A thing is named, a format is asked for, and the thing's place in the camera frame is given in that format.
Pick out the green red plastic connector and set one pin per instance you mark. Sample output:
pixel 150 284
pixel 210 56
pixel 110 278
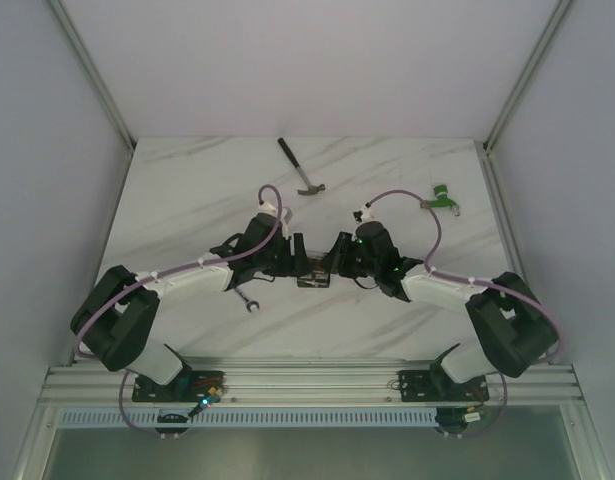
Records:
pixel 441 200

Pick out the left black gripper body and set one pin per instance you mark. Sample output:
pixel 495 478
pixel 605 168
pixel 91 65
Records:
pixel 297 250

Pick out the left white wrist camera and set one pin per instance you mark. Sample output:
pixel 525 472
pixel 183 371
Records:
pixel 284 213

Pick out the aluminium front rail frame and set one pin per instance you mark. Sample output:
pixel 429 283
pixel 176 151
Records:
pixel 304 383

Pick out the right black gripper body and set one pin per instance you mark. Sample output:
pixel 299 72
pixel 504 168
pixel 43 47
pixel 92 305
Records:
pixel 357 265

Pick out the aluminium corner post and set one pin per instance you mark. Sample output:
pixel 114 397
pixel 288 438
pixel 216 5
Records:
pixel 529 71
pixel 92 74

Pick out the black handled claw hammer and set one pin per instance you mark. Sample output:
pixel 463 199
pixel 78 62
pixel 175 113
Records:
pixel 310 188

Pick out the slotted grey cable duct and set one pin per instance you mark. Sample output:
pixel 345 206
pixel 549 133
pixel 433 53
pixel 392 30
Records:
pixel 256 417

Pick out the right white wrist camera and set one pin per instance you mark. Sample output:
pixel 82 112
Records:
pixel 364 214

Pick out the left aluminium corner post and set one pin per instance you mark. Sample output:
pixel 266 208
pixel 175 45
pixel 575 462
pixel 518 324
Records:
pixel 92 74

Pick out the silver combination wrench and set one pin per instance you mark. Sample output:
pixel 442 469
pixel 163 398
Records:
pixel 250 304

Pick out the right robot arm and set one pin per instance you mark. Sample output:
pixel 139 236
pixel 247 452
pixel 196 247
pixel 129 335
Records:
pixel 511 332

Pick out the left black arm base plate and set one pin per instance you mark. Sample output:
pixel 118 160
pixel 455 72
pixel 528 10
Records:
pixel 188 386

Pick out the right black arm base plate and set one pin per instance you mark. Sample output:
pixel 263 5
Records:
pixel 416 386

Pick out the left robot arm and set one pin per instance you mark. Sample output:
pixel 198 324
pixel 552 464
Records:
pixel 115 321

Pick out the right aluminium corner post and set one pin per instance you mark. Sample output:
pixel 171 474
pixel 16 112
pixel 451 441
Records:
pixel 529 71

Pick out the black fuse box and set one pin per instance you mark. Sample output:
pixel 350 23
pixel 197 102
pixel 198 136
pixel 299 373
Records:
pixel 315 279

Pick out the clear fuse box cover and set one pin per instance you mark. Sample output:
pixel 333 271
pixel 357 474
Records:
pixel 318 264

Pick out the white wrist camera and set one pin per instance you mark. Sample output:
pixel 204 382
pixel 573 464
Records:
pixel 364 214
pixel 284 213

